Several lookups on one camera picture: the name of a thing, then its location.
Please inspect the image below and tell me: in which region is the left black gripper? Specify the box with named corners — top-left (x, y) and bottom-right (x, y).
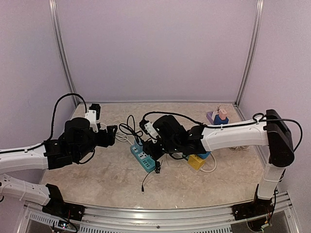
top-left (75, 125), bottom-right (117, 161)

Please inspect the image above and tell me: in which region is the teal power strip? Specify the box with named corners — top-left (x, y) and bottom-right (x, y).
top-left (130, 145), bottom-right (156, 172)

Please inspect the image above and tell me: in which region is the black USB cable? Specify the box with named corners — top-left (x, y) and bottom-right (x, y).
top-left (118, 114), bottom-right (163, 195)

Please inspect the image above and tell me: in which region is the yellow cube socket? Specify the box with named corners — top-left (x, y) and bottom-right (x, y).
top-left (188, 154), bottom-right (205, 170)

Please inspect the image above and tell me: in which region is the blue rounded charger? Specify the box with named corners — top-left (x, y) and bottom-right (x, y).
top-left (196, 151), bottom-right (211, 160)

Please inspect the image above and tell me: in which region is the purple power strip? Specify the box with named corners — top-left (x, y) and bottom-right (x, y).
top-left (206, 111), bottom-right (218, 125)

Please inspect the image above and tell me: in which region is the dark blue cube socket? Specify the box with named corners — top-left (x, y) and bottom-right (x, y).
top-left (213, 115), bottom-right (229, 125)

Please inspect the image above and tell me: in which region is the pink charger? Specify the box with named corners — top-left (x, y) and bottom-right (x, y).
top-left (218, 109), bottom-right (227, 120)

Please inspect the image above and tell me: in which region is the light blue charger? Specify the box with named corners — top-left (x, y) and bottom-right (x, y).
top-left (134, 139), bottom-right (143, 150)

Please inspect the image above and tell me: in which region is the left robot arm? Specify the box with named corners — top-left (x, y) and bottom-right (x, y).
top-left (0, 104), bottom-right (118, 217)

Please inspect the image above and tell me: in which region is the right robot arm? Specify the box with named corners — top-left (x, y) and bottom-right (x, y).
top-left (139, 109), bottom-right (298, 220)

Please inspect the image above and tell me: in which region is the teal strip white cord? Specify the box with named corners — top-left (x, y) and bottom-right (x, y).
top-left (99, 122), bottom-right (131, 143)

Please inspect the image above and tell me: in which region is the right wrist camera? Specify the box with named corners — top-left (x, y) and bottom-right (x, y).
top-left (139, 119), bottom-right (159, 144)

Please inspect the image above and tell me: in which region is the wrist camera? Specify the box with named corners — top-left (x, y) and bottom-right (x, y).
top-left (139, 119), bottom-right (159, 144)
top-left (85, 103), bottom-right (101, 132)

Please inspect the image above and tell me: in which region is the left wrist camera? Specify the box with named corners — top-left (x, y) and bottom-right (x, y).
top-left (85, 103), bottom-right (101, 132)

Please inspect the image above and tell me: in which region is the white power cord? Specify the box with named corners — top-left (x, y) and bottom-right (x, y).
top-left (199, 152), bottom-right (217, 173)

